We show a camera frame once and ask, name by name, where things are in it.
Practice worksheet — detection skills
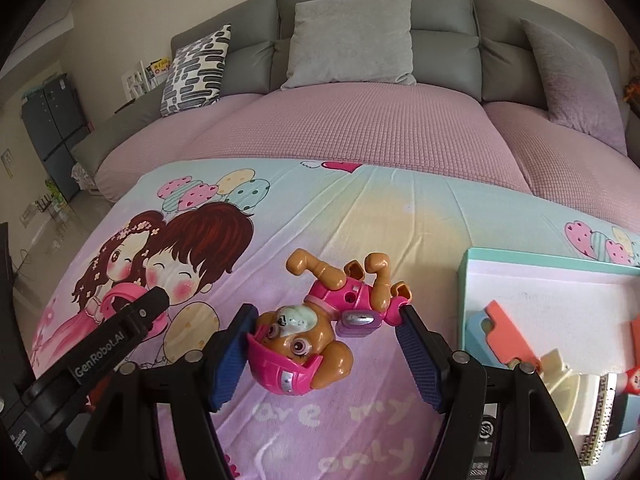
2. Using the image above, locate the dark grey refrigerator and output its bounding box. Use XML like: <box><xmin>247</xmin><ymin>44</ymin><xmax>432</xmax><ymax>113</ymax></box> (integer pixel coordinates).
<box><xmin>21</xmin><ymin>75</ymin><xmax>93</xmax><ymax>201</ymax></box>

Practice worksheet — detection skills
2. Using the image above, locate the grey purple pillow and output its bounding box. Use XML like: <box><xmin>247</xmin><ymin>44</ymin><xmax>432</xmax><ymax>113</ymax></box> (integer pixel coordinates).
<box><xmin>520</xmin><ymin>18</ymin><xmax>628</xmax><ymax>156</ymax></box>

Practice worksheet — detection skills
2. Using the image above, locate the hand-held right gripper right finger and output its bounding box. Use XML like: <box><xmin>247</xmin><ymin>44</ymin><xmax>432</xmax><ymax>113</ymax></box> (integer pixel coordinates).
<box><xmin>395</xmin><ymin>305</ymin><xmax>586</xmax><ymax>480</ymax></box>

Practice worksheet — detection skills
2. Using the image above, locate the black plug charger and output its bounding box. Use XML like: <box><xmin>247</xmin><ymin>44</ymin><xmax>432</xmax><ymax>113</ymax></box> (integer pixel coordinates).
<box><xmin>607</xmin><ymin>392</ymin><xmax>640</xmax><ymax>443</ymax></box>

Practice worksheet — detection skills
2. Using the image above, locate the teal cardboard box lid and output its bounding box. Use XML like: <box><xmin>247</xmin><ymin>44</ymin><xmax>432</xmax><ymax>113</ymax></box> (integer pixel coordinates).
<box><xmin>457</xmin><ymin>247</ymin><xmax>640</xmax><ymax>480</ymax></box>

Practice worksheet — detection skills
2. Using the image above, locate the small red tube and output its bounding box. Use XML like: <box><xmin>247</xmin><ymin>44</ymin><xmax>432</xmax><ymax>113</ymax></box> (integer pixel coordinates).
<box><xmin>620</xmin><ymin>312</ymin><xmax>640</xmax><ymax>396</ymax></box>

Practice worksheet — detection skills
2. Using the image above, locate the white rack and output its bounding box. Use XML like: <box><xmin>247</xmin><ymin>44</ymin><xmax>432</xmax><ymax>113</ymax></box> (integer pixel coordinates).
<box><xmin>122</xmin><ymin>62</ymin><xmax>151</xmax><ymax>101</ymax></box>

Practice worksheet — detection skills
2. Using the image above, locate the black car key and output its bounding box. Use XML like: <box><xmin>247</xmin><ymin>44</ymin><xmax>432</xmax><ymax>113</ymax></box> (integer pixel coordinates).
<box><xmin>475</xmin><ymin>410</ymin><xmax>501</xmax><ymax>461</ymax></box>

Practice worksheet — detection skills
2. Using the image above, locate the orange blue plastic case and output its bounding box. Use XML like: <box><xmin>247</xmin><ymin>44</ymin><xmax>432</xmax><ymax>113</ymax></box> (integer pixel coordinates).
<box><xmin>465</xmin><ymin>300</ymin><xmax>543</xmax><ymax>368</ymax></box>

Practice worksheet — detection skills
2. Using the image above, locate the gold black patterned lighter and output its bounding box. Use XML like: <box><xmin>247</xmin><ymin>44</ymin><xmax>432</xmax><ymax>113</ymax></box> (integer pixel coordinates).
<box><xmin>580</xmin><ymin>372</ymin><xmax>623</xmax><ymax>471</ymax></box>

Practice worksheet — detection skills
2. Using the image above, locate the light grey pillow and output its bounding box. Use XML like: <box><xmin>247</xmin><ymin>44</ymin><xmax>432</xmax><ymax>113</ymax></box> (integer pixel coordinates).
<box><xmin>280</xmin><ymin>0</ymin><xmax>417</xmax><ymax>91</ymax></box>

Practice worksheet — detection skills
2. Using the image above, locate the brown pink dog toy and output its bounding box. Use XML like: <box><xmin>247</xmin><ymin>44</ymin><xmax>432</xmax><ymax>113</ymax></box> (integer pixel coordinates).
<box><xmin>247</xmin><ymin>249</ymin><xmax>408</xmax><ymax>395</ymax></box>

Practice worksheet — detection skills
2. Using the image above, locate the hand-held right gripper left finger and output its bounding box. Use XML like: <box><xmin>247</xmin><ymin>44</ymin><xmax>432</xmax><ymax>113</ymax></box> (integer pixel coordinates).
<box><xmin>67</xmin><ymin>302</ymin><xmax>258</xmax><ymax>480</ymax></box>

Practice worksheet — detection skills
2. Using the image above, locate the printed cartoon blanket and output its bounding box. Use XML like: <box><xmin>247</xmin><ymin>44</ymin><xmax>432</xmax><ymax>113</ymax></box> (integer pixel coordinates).
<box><xmin>30</xmin><ymin>157</ymin><xmax>640</xmax><ymax>480</ymax></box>

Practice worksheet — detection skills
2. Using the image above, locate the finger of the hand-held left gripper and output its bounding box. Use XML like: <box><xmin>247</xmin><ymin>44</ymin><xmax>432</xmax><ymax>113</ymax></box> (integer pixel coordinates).
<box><xmin>117</xmin><ymin>287</ymin><xmax>172</xmax><ymax>346</ymax></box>

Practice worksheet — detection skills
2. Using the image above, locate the white hair claw clip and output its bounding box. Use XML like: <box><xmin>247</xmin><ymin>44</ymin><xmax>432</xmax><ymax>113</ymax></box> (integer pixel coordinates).
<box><xmin>530</xmin><ymin>350</ymin><xmax>588</xmax><ymax>436</ymax></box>

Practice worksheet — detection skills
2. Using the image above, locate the black white patterned pillow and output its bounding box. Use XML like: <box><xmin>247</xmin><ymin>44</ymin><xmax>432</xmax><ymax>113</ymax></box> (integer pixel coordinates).
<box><xmin>160</xmin><ymin>24</ymin><xmax>232</xmax><ymax>117</ymax></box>

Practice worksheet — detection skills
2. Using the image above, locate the grey sofa with pink cover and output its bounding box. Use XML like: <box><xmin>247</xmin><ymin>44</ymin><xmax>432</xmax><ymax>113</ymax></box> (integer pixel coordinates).
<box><xmin>70</xmin><ymin>0</ymin><xmax>640</xmax><ymax>216</ymax></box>

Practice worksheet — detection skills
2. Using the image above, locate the pink toy watch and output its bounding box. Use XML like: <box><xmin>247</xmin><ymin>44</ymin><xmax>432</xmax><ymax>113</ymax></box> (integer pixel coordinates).
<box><xmin>102</xmin><ymin>282</ymin><xmax>168</xmax><ymax>336</ymax></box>

